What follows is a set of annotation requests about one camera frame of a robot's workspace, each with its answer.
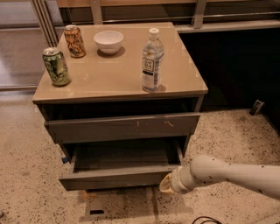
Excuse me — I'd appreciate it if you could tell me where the grey top drawer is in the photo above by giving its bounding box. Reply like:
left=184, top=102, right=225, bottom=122
left=45, top=113, right=200, bottom=144

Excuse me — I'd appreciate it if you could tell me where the metal railing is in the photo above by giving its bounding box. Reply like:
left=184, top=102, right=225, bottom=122
left=28, top=0, right=280, bottom=46

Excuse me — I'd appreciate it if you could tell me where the black cable on floor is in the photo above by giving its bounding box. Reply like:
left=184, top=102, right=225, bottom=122
left=191, top=215, right=223, bottom=224

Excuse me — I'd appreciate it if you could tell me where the grey drawer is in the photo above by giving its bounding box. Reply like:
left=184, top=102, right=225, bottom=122
left=59, top=143, right=183, bottom=191
left=45, top=113, right=200, bottom=144

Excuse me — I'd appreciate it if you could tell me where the grey drawer cabinet beige top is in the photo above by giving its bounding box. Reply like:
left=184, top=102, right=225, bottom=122
left=31, top=22, right=209, bottom=193

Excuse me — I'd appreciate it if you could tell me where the small black floor device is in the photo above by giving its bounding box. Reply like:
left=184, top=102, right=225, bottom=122
left=249, top=100, right=264, bottom=116

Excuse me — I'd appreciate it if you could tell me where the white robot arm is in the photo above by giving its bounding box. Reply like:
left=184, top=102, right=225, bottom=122
left=159, top=155, right=280, bottom=200

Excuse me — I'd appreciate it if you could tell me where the orange soda can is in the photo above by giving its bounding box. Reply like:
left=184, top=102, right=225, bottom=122
left=64, top=24, right=86, bottom=58

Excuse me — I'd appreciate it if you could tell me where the white bowl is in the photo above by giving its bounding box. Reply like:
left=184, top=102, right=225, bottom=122
left=94, top=31, right=124, bottom=55

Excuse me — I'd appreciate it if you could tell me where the blue tape piece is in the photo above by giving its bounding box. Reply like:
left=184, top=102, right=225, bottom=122
left=61, top=157, right=68, bottom=164

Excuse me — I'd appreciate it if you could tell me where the clear plastic water bottle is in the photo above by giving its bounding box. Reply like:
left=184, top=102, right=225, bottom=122
left=142, top=28, right=165, bottom=92

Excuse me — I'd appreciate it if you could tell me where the green soda can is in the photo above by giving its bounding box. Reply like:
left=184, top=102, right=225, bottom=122
left=42, top=47, right=71, bottom=87

